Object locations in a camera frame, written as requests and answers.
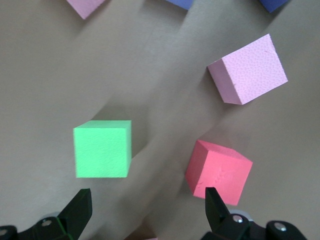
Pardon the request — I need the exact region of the brown table mat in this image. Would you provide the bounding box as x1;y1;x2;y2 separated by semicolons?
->
0;0;320;240

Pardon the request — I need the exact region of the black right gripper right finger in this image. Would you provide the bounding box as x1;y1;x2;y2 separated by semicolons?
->
201;187;267;240

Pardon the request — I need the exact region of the red foam cube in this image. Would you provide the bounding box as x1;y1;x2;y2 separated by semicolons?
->
184;139;254;207

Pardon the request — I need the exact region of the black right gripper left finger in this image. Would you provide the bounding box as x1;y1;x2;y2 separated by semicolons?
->
18;188;93;240

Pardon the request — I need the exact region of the pink foam cube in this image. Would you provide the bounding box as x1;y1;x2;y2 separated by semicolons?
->
66;0;111;20
206;33;289;105

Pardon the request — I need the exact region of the purple foam cube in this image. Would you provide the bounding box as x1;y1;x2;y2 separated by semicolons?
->
257;0;288;14
163;0;195;11

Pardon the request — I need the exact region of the green foam cube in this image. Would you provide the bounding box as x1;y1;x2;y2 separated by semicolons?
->
72;119;133;179

